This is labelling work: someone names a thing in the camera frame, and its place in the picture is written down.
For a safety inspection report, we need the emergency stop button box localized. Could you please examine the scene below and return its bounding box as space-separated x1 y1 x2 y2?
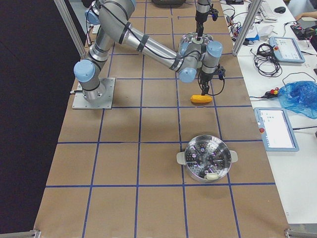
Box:
264 87 279 99

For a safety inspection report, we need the teach pendant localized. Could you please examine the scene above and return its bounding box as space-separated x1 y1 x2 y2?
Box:
254 107 299 152
269 37 305 63

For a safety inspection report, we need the pale green electric pot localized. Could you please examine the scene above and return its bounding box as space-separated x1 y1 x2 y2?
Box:
178 32 213 56

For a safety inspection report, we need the black computer mouse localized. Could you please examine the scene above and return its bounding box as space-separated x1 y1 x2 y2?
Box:
274 6 286 14

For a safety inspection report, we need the lower teach pendant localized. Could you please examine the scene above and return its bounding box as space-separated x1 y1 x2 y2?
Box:
254 107 299 152

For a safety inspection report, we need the brown paper table cover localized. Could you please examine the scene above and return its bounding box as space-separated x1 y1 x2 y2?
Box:
34 13 287 238

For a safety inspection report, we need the yellow corn cob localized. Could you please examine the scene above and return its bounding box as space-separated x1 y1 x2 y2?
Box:
190 95 212 104

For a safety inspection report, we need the white keyboard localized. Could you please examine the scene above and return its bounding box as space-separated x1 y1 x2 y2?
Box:
259 0 277 22

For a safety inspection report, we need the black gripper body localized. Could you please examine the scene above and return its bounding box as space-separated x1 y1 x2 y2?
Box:
195 0 211 23
199 70 215 87

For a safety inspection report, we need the upper teach pendant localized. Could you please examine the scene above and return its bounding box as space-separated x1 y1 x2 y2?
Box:
269 37 305 63

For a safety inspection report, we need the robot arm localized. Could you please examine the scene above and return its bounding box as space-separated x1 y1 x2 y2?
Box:
195 0 211 41
74 0 225 103

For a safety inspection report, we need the blue plastic bag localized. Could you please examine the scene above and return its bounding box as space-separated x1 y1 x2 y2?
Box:
278 81 317 119

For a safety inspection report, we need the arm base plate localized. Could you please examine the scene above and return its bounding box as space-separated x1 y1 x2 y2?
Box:
71 78 116 110

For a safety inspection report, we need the glass pot lid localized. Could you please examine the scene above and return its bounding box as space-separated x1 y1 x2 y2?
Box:
178 32 213 50

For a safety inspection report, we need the blue white box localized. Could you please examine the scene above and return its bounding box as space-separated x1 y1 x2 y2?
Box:
246 24 260 41

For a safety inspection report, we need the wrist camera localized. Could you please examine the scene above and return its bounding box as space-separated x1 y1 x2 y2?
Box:
215 64 225 80

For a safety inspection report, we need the aluminium frame post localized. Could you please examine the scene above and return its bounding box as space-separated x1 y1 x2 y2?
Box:
232 0 262 57

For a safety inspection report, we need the coiled black cable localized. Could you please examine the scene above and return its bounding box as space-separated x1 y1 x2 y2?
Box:
253 43 283 77

